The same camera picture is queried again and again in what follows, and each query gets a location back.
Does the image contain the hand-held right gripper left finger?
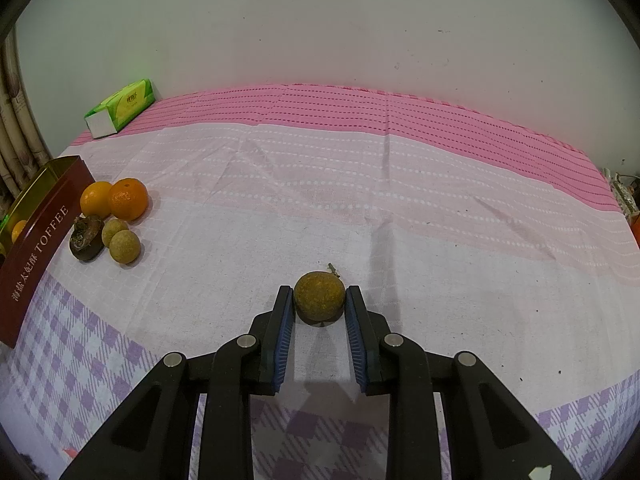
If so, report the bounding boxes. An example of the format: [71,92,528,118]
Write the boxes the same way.
[60,285,296,480]

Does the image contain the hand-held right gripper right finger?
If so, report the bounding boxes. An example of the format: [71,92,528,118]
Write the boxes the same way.
[345,285,583,480]

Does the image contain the brown longan with stem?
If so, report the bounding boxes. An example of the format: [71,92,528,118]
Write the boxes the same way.
[293,262,347,327]

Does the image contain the deep orange mandarin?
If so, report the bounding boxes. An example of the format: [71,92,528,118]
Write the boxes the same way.
[108,178,150,222]

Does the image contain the wrinkled dark passion fruit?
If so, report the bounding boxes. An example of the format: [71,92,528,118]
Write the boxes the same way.
[69,214,106,262]

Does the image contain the light orange mandarin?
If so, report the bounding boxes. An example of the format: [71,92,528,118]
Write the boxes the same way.
[80,181,115,219]

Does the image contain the dark red tin box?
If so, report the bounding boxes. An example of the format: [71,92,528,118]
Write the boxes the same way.
[0,156,96,348]

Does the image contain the green tissue pack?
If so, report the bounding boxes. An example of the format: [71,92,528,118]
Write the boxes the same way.
[84,79,157,140]

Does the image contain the pale cluttered wrappers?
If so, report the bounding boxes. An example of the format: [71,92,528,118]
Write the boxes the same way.
[602,167,640,218]

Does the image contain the beige curtain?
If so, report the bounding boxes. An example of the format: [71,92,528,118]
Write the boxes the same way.
[0,35,53,211]

